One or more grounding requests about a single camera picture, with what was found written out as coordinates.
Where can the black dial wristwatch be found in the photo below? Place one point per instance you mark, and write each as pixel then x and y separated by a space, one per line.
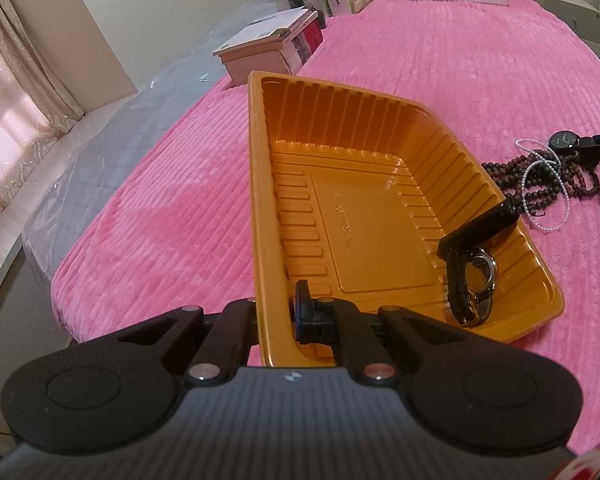
pixel 563 140

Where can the person's red printed clothing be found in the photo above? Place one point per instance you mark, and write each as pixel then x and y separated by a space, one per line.
pixel 595 467

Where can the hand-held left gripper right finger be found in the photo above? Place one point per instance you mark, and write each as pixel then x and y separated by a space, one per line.
pixel 307 320

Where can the plastic covered grey mattress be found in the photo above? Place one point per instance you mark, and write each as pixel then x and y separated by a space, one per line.
pixel 105 145

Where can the red printed box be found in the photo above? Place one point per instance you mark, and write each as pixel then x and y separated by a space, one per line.
pixel 310 42

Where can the pink sheer curtain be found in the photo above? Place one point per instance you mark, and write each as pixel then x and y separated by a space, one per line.
pixel 10 85

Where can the pink ribbed blanket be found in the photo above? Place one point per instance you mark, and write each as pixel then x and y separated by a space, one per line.
pixel 180 210

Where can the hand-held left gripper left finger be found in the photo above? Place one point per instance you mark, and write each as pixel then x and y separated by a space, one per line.
pixel 240 320

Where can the black fitness band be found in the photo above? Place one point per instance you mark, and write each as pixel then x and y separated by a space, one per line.
pixel 480 232

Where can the white bedside cabinet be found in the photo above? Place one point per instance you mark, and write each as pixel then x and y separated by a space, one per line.
pixel 565 10

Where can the orange plastic tray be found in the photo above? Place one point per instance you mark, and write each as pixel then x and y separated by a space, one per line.
pixel 370 240

